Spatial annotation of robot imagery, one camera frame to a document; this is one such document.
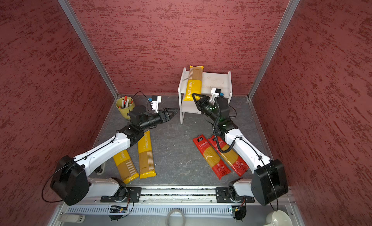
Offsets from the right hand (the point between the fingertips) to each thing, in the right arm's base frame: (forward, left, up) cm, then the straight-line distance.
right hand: (189, 97), depth 72 cm
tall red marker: (+20, +46, -21) cm, 54 cm away
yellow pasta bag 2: (-23, +39, -34) cm, 56 cm away
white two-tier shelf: (+16, -13, -3) cm, 21 cm away
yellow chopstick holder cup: (+17, +49, -23) cm, 57 cm away
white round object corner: (-49, -40, -33) cm, 71 cm away
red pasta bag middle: (-20, -26, -34) cm, 47 cm away
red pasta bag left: (-25, -16, -32) cm, 44 cm away
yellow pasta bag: (-23, +26, -32) cm, 47 cm away
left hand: (-6, +7, -6) cm, 11 cm away
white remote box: (-46, +54, -30) cm, 77 cm away
